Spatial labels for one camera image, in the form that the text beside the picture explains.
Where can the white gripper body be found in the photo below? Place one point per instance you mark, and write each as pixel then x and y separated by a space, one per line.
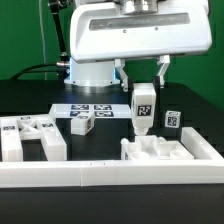
pixel 101 32

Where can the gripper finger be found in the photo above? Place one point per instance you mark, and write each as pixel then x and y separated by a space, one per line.
pixel 163 62
pixel 126 82

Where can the white chair seat part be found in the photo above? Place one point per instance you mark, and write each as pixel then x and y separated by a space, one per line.
pixel 145 148

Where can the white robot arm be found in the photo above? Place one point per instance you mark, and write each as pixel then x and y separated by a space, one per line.
pixel 95 75

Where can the white flat tagged plate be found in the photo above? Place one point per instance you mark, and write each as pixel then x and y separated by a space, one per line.
pixel 116 111

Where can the white tagged cube right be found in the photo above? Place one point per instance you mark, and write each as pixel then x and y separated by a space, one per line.
pixel 172 119

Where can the white boundary fence frame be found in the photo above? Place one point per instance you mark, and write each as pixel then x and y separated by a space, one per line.
pixel 206 167

